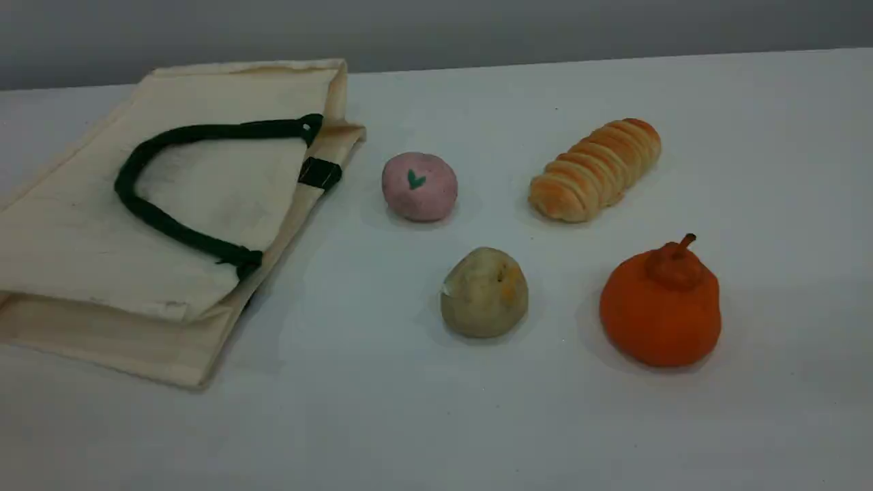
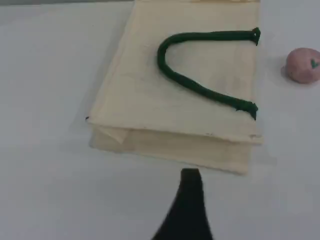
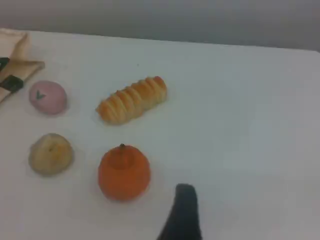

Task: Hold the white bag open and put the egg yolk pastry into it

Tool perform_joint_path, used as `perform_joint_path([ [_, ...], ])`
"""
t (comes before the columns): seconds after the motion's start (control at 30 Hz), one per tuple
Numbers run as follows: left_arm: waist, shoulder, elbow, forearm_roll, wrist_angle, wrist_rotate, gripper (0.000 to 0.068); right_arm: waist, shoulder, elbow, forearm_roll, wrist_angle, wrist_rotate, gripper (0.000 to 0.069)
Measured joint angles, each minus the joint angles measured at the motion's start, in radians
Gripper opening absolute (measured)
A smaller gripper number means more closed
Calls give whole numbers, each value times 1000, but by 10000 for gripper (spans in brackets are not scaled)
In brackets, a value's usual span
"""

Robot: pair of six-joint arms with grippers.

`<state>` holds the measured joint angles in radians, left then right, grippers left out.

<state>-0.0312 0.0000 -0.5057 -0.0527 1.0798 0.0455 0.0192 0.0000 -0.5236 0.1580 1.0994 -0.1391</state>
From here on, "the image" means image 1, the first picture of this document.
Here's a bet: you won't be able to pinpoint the white canvas handbag green handles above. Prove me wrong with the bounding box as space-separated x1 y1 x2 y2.
0 58 367 391

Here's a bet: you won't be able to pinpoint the golden spiral bread roll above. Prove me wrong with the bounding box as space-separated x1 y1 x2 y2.
529 118 662 224

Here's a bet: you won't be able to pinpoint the beige egg yolk pastry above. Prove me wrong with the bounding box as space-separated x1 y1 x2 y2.
440 247 529 339

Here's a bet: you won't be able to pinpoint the pink round pastry green heart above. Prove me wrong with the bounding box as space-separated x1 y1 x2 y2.
381 151 458 223

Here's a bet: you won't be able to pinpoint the orange tangerine toy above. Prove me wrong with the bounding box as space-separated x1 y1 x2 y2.
600 233 722 368

